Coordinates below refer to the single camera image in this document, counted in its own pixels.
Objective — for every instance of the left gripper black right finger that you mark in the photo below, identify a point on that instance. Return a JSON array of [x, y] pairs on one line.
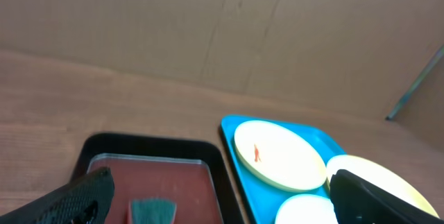
[[357, 201]]

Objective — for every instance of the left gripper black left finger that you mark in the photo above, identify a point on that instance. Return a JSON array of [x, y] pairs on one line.
[[85, 200]]

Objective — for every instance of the yellow plate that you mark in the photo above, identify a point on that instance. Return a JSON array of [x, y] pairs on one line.
[[279, 157], [381, 177]]

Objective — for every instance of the white plate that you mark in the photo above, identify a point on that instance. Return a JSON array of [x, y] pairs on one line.
[[306, 209]]

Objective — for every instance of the black rectangular tray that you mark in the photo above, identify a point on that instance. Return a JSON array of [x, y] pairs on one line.
[[164, 148]]

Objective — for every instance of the blue plastic tray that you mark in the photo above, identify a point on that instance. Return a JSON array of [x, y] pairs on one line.
[[260, 199]]

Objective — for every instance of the clear container with red water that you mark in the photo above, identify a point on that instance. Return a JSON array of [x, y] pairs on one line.
[[187, 183]]

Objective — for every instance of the metal pole at wall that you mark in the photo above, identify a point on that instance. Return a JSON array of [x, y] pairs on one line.
[[415, 84]]

